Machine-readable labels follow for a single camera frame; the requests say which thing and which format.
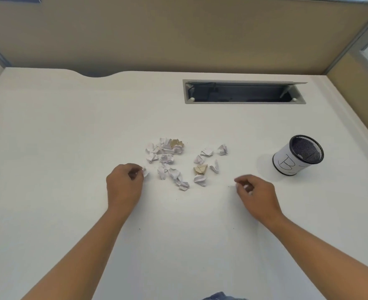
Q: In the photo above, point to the person's left hand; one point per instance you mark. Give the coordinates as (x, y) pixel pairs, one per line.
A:
(123, 190)

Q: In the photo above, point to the person's right hand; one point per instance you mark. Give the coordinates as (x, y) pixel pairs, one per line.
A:
(262, 199)

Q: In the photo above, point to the person's right fingers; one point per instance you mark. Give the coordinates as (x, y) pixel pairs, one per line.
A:
(244, 184)

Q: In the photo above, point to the person's left fingers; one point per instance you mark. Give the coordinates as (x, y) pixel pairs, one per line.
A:
(135, 172)

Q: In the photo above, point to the small white paper ball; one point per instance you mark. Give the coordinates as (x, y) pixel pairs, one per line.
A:
(248, 187)
(145, 172)

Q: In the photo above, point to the person's right forearm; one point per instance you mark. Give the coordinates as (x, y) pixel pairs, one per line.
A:
(324, 259)

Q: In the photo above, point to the person's left forearm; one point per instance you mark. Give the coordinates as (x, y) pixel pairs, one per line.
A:
(84, 256)

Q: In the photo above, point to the scatter of crumpled white papers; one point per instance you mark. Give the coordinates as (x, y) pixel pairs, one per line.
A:
(166, 159)

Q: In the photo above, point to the crumpled brown paper ball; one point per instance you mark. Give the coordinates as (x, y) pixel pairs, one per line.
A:
(177, 143)
(200, 169)

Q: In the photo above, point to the black mesh cup white label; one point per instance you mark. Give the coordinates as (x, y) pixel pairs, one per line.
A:
(292, 159)

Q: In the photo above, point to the person's blue jeans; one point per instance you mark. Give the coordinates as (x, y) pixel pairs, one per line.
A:
(223, 296)

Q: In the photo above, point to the beige desk partition panel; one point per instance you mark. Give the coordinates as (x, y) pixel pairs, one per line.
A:
(359, 99)
(184, 34)

